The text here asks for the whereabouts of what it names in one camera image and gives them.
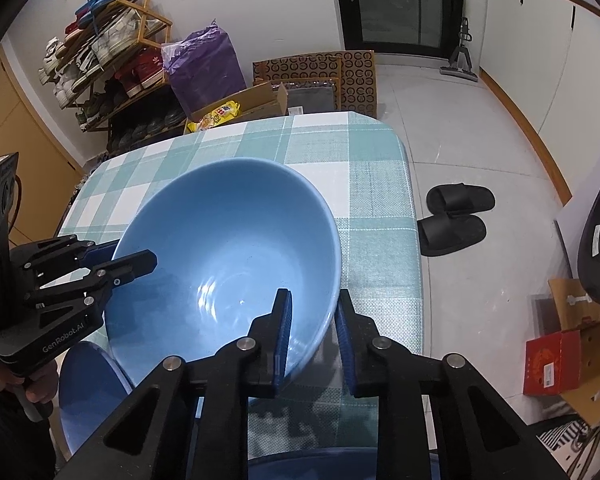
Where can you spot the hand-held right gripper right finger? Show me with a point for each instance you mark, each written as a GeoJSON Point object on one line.
{"type": "Point", "coordinates": [345, 345]}

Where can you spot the teal checkered tablecloth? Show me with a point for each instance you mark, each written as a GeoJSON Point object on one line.
{"type": "Point", "coordinates": [370, 200]}

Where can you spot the yellow snack packet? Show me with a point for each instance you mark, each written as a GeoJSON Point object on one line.
{"type": "Point", "coordinates": [220, 112]}

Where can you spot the wooden door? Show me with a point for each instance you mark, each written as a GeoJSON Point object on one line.
{"type": "Point", "coordinates": [25, 130]}

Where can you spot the wooden shoe rack with shoes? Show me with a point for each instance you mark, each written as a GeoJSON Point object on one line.
{"type": "Point", "coordinates": [115, 40]}

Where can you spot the black and white striped rug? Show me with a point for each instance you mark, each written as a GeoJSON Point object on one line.
{"type": "Point", "coordinates": [565, 435]}

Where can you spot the person's left hand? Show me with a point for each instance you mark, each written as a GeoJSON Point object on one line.
{"type": "Point", "coordinates": [47, 385]}

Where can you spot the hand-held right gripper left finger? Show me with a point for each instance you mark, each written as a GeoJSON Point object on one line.
{"type": "Point", "coordinates": [283, 345]}

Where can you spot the open cardboard box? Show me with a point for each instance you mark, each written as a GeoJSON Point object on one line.
{"type": "Point", "coordinates": [260, 97]}

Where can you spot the white cabinet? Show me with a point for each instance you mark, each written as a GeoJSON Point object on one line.
{"type": "Point", "coordinates": [545, 60]}

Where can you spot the pile of dark shoes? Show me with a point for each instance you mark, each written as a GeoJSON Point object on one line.
{"type": "Point", "coordinates": [87, 175]}

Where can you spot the light blue bowl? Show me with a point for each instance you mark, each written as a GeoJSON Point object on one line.
{"type": "Point", "coordinates": [230, 240]}

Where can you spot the black-framed glass door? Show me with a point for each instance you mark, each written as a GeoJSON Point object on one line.
{"type": "Point", "coordinates": [400, 5]}

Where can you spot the purple plastic bag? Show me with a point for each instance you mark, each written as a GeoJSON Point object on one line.
{"type": "Point", "coordinates": [205, 70]}

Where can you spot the floor mop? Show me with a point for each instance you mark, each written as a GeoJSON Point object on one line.
{"type": "Point", "coordinates": [460, 57]}

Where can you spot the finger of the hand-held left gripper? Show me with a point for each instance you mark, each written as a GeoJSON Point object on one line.
{"type": "Point", "coordinates": [130, 267]}
{"type": "Point", "coordinates": [100, 252]}

